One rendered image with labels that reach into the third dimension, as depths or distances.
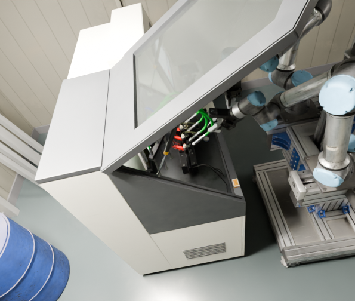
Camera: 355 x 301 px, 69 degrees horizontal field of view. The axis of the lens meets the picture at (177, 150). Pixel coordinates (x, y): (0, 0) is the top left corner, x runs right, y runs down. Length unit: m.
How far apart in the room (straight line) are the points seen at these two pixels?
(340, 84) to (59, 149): 1.08
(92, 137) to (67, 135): 0.13
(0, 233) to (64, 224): 0.93
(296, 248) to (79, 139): 1.68
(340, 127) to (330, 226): 1.33
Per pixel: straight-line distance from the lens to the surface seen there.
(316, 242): 2.23
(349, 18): 3.71
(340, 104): 1.00
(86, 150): 1.15
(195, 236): 1.74
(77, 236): 2.82
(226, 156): 1.64
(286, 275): 2.35
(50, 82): 3.50
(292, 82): 1.68
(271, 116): 1.28
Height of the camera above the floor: 2.25
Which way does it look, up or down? 49 degrees down
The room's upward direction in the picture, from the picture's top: 16 degrees counter-clockwise
